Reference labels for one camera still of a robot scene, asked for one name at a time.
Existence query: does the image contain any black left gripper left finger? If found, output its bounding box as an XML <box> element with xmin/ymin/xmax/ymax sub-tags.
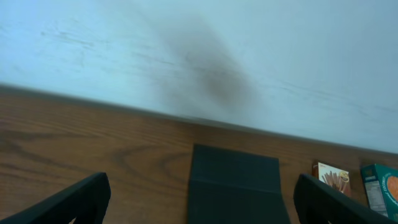
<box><xmin>1</xmin><ymin>172</ymin><xmax>111</xmax><ymax>224</ymax></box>

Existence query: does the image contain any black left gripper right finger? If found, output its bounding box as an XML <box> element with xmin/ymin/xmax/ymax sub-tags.
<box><xmin>294</xmin><ymin>174</ymin><xmax>397</xmax><ymax>224</ymax></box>

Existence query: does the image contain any brown Pocky chocolate box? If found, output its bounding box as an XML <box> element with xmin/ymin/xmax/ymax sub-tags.
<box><xmin>312</xmin><ymin>161</ymin><xmax>351</xmax><ymax>197</ymax></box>

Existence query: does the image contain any black storage box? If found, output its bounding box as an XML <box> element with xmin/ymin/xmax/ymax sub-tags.
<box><xmin>187</xmin><ymin>144</ymin><xmax>290</xmax><ymax>224</ymax></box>

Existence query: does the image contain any teal coconut cookies box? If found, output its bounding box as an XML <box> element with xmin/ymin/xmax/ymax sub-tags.
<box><xmin>361</xmin><ymin>164</ymin><xmax>398</xmax><ymax>222</ymax></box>

